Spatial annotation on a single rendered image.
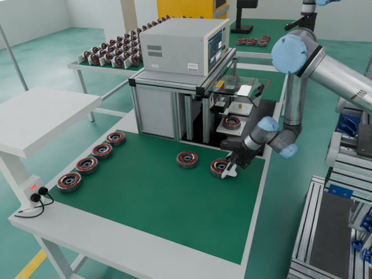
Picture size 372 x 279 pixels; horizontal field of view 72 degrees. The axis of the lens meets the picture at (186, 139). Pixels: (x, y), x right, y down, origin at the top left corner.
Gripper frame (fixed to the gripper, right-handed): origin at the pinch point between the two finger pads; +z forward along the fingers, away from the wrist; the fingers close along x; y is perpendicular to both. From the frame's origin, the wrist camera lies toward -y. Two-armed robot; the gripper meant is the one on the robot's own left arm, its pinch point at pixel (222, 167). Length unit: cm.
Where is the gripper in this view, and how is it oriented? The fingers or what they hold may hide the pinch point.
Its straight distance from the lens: 131.0
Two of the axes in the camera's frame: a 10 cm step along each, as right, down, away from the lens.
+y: 8.6, 5.1, 0.8
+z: -4.4, 6.5, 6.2
